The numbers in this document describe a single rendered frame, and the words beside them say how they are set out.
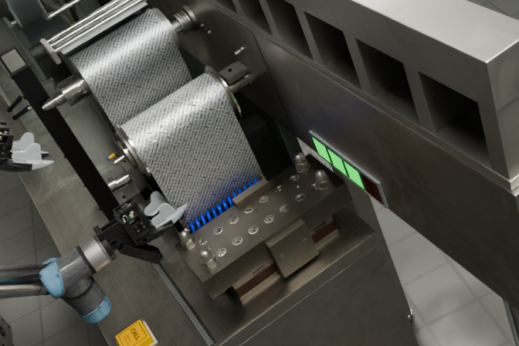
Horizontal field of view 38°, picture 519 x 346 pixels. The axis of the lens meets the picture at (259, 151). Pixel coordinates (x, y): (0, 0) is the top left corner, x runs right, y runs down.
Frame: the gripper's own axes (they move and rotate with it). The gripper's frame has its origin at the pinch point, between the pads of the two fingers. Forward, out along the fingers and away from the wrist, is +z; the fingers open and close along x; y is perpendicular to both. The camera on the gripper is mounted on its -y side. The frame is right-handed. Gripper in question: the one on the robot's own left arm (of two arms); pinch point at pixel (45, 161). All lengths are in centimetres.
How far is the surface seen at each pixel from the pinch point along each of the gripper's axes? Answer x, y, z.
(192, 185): -8.1, -1.0, 33.2
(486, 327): -15, -47, 153
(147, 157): -8.1, 5.7, 20.1
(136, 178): -0.8, -3.2, 22.2
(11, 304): 141, -137, 46
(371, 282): -34, -13, 74
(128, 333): -16.2, -35.9, 21.8
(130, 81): 15.8, 15.2, 22.8
